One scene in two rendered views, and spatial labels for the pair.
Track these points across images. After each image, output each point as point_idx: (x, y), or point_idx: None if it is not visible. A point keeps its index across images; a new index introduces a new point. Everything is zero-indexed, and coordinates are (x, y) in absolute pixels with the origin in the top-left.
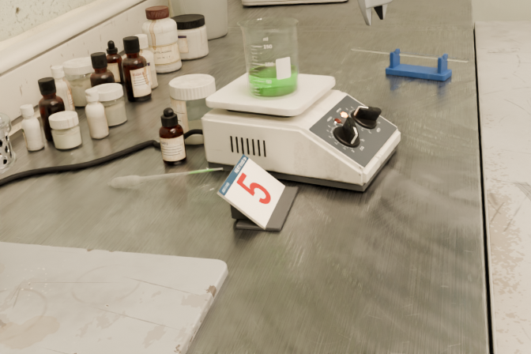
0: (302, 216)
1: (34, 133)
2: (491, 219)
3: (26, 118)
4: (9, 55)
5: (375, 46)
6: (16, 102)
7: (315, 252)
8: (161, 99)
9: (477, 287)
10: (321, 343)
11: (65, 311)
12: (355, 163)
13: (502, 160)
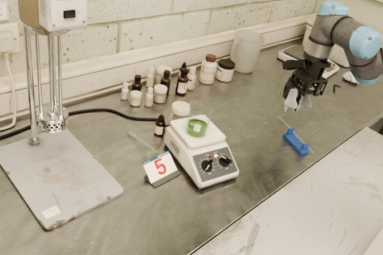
0: (168, 186)
1: (124, 94)
2: (225, 231)
3: (123, 87)
4: (135, 57)
5: (300, 116)
6: (130, 75)
7: (155, 204)
8: (187, 98)
9: (184, 254)
10: (117, 238)
11: (65, 177)
12: (199, 178)
13: (266, 209)
